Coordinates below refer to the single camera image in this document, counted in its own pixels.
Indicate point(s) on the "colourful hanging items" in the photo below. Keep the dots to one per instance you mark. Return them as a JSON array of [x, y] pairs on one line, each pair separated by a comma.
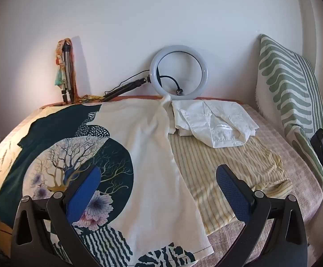
[[68, 69]]

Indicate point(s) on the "green striped pillow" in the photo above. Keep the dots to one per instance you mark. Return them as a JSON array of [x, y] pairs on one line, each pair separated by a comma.
[[286, 83]]

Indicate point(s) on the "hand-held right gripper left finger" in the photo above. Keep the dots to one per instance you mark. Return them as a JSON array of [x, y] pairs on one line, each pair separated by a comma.
[[82, 194]]

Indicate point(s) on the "cream cloth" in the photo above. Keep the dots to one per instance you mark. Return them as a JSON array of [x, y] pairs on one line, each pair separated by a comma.
[[297, 172]]

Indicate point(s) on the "striped yellow bedspread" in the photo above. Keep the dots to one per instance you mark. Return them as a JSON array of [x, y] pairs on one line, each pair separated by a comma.
[[206, 167]]

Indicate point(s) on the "cream tree print t-shirt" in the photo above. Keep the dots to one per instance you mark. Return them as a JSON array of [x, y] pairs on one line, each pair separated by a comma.
[[150, 158]]

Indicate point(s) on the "white garment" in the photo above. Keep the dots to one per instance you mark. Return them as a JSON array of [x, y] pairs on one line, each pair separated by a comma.
[[222, 128]]

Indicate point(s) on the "yellow cloth strip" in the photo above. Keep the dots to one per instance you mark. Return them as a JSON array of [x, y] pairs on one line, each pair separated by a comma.
[[91, 98]]

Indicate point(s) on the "colourful scarf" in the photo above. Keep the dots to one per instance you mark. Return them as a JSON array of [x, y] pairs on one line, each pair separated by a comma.
[[59, 78]]

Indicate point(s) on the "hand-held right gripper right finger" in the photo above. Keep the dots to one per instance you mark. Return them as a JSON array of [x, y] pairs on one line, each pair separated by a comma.
[[232, 194]]

